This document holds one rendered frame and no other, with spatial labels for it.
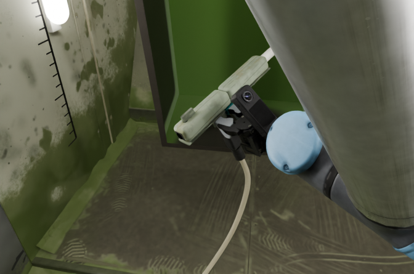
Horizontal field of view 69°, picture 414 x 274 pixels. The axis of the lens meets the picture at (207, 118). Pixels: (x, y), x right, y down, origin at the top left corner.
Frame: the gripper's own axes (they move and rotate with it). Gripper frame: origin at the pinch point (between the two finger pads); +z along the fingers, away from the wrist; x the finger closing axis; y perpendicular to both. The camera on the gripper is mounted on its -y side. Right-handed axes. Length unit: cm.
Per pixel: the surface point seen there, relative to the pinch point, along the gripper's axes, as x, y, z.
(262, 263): -6, 81, 11
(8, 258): -71, 31, 67
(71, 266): -60, 50, 61
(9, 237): -66, 25, 68
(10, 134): -40, -5, 71
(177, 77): 27, 17, 64
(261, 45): 52, 14, 30
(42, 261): -67, 45, 71
